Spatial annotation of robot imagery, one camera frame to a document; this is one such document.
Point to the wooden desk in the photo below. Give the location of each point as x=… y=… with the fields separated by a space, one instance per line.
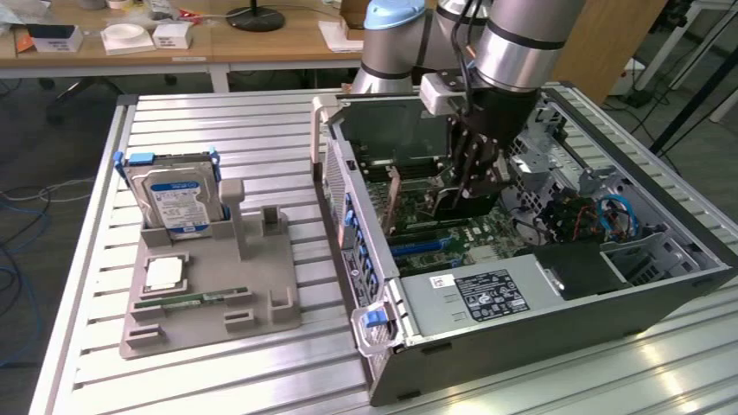
x=259 y=47

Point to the blue case latch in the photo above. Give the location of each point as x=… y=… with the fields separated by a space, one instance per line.
x=371 y=320

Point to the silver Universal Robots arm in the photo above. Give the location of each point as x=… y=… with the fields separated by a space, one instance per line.
x=519 y=43

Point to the green motherboard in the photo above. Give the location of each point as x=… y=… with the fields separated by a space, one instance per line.
x=490 y=233

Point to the installed RAM stick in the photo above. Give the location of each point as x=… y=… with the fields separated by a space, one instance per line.
x=433 y=225

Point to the white paper stack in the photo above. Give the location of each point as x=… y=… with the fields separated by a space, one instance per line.
x=340 y=39

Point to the grey disk bay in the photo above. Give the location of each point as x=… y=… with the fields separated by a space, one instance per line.
x=651 y=263

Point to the white box with dark lid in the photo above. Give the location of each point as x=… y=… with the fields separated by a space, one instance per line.
x=55 y=41

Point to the white labelled box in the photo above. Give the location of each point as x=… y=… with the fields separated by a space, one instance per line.
x=172 y=36

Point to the wooden cabinet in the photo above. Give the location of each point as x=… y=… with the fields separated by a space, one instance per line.
x=617 y=43

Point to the grey parts rack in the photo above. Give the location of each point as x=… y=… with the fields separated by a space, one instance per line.
x=231 y=302

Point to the green RAM stick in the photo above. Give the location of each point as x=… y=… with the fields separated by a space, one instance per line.
x=196 y=298

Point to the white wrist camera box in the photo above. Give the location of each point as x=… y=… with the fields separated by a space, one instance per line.
x=435 y=93

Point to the brown cardboard box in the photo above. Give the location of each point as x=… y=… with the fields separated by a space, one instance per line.
x=352 y=13

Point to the white round holder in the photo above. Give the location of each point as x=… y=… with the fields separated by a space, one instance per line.
x=128 y=41

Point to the black graphics card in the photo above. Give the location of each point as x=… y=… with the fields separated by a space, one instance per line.
x=450 y=209

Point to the blue expansion slot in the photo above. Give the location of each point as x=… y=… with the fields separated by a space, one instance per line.
x=418 y=247

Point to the grey power supply unit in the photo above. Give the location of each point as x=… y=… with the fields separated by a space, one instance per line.
x=438 y=311

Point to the hard disk in blue caddy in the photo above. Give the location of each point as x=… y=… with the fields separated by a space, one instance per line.
x=170 y=203

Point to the open black PC case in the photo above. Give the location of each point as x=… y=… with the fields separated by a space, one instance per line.
x=519 y=354

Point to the black lamp base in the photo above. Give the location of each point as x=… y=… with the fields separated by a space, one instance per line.
x=256 y=19

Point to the silver CPU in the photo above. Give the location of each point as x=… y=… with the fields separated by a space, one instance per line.
x=163 y=274

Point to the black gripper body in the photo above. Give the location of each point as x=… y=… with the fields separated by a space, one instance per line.
x=502 y=112

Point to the black office chair base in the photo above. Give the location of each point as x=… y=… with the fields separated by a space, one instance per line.
x=80 y=93

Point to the black tripod pole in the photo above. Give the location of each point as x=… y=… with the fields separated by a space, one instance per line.
x=691 y=101

